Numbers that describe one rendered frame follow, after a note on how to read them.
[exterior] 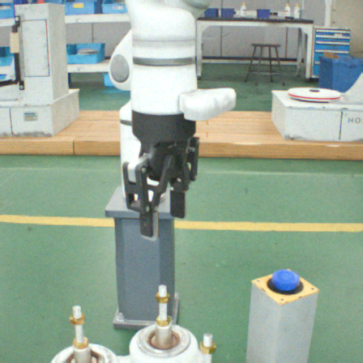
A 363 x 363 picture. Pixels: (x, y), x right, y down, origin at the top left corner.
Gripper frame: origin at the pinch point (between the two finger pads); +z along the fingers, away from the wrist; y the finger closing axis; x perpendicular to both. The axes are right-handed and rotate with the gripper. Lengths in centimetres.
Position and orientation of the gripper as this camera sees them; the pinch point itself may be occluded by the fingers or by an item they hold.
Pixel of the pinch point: (164, 217)
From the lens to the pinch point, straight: 58.5
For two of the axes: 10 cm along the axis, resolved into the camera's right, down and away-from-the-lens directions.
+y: -4.9, 3.2, -8.1
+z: -0.1, 9.3, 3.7
